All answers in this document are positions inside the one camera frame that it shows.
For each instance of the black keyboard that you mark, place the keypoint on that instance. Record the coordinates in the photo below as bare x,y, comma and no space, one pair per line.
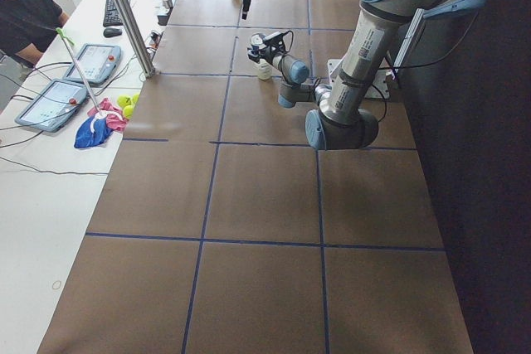
112,17

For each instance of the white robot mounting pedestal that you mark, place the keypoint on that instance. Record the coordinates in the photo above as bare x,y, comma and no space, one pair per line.
377,90

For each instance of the black computer mouse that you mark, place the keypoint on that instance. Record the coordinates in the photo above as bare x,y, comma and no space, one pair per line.
109,32

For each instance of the person in black shirt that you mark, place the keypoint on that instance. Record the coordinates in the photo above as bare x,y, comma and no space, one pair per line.
28,27

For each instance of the blue cloth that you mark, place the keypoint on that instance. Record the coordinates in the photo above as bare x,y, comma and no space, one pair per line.
92,133

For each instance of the spare tennis ball lower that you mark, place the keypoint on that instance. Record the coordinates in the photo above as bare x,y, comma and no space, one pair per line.
128,111

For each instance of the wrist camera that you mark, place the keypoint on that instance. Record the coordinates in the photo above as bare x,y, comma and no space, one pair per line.
274,39

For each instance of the far teach pendant tablet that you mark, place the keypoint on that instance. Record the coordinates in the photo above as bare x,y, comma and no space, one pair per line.
98,62

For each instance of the spare tennis ball left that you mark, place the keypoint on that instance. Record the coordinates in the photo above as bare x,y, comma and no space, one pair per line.
124,101

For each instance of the pink cloth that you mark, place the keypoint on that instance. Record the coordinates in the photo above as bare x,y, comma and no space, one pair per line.
108,113

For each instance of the aluminium frame post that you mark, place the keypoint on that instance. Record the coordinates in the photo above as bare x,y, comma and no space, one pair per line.
135,37

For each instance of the near teach pendant tablet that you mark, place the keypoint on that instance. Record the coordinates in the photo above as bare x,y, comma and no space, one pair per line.
51,109

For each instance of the clear tennis ball can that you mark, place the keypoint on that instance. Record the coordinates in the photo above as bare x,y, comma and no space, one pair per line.
263,69

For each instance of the teach pendant tablet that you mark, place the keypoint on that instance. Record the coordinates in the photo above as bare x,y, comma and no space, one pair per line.
98,62
51,109

